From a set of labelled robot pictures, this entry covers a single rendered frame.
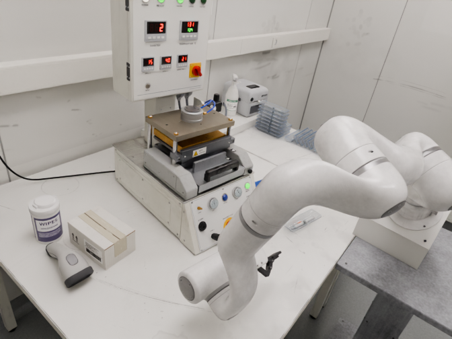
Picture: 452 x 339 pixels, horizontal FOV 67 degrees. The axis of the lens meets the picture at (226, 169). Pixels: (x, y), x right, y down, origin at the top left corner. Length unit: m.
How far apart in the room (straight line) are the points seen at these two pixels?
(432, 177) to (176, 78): 0.89
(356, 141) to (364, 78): 2.77
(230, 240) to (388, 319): 1.07
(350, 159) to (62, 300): 0.84
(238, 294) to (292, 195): 0.29
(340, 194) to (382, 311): 1.06
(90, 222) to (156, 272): 0.26
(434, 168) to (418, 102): 2.38
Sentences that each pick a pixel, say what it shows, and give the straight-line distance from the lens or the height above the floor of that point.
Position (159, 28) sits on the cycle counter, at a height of 1.39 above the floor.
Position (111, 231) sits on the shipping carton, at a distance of 1.15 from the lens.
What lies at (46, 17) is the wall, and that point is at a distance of 1.49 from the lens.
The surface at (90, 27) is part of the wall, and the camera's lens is 1.59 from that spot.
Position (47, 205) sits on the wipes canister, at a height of 0.90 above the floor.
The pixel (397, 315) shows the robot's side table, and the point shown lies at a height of 0.49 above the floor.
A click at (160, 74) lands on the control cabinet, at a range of 1.27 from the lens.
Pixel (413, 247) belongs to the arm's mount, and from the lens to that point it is 1.42.
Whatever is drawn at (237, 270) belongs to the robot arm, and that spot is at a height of 1.05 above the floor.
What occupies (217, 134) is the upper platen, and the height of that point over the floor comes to 1.06.
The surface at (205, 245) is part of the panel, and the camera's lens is 1.20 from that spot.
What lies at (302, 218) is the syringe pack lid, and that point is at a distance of 1.42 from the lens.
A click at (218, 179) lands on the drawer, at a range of 1.18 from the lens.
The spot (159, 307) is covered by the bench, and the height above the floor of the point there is 0.75.
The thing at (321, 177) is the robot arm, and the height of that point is 1.31.
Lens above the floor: 1.61
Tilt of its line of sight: 31 degrees down
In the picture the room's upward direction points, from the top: 9 degrees clockwise
